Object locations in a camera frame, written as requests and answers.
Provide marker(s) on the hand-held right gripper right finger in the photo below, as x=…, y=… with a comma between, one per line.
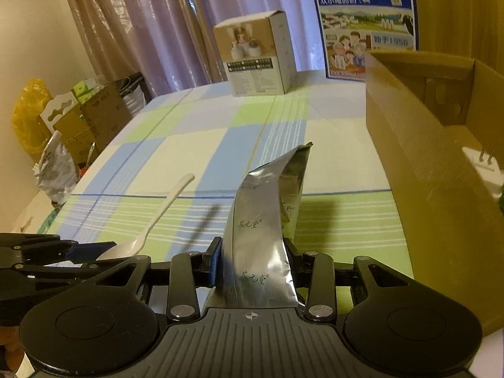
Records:
x=297, y=265

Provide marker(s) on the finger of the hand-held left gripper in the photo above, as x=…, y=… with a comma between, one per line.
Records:
x=51, y=271
x=84, y=252

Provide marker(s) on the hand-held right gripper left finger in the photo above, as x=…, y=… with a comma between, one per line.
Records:
x=215, y=262

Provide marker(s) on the silver foil pouch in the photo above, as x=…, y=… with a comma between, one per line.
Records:
x=256, y=244

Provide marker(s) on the white plastic spoon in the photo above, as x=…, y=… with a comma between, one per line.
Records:
x=153, y=216

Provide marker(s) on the brown cardboard box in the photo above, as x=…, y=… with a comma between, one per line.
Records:
x=425, y=173

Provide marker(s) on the white power adapter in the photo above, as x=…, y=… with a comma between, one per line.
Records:
x=486, y=169

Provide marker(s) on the white crumpled plastic bag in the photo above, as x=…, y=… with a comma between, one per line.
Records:
x=55, y=169

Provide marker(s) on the small brown cardboard carton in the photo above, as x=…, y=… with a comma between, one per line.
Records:
x=73, y=134

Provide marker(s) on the large brown cardboard carton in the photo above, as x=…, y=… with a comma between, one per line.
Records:
x=108, y=114

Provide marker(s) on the yellow plastic bag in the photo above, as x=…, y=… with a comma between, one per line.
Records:
x=29, y=122

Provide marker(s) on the white carved chair back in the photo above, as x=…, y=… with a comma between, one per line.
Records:
x=59, y=110

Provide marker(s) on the green tissue pack bundle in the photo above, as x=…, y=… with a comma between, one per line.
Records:
x=84, y=90

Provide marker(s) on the white paper shopping bag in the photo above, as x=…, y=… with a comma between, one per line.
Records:
x=136, y=92

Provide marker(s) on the beige product box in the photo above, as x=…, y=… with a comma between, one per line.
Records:
x=256, y=59

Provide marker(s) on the beige curtain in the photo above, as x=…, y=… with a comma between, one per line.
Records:
x=106, y=27

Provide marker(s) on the blue illustrated milk carton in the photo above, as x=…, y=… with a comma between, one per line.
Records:
x=362, y=19

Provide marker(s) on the sheer purple curtain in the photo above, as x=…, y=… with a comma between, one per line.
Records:
x=236, y=8

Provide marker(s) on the wooden door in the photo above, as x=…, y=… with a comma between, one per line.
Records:
x=456, y=8

